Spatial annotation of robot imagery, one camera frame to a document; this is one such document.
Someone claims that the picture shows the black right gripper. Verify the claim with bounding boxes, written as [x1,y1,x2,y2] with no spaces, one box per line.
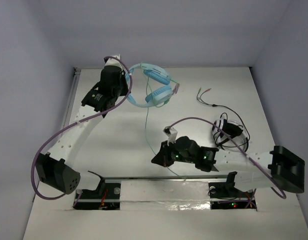
[152,139,196,167]

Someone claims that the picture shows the green headphone cable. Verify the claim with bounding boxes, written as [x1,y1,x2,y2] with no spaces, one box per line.
[140,62,189,180]

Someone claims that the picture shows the light blue headphones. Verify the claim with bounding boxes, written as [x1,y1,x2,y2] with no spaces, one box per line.
[127,63,174,108]

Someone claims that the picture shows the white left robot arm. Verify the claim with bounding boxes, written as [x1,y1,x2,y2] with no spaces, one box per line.
[30,63,133,200]

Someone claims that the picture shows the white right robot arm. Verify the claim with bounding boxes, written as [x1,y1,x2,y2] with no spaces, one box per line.
[151,136,305,197]

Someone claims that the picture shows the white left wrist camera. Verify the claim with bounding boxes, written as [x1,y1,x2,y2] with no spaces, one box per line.
[104,54,122,68]

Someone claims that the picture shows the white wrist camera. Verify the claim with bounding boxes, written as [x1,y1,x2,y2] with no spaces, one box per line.
[163,127,178,145]
[104,54,122,68]

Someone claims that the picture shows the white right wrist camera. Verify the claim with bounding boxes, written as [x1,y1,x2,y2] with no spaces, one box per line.
[163,127,178,145]

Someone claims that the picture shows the black headphone cable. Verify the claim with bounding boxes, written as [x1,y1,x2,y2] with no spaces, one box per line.
[195,86,252,152]

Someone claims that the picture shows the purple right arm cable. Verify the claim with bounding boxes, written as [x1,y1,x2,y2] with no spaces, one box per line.
[168,117,287,208]

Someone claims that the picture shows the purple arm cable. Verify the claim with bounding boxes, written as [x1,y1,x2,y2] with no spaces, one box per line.
[30,55,134,208]
[168,117,287,208]

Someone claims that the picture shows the metal base rail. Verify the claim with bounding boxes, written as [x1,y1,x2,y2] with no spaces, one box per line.
[60,178,257,211]

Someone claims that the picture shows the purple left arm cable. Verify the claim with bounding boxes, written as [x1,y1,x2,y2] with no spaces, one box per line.
[30,55,134,208]

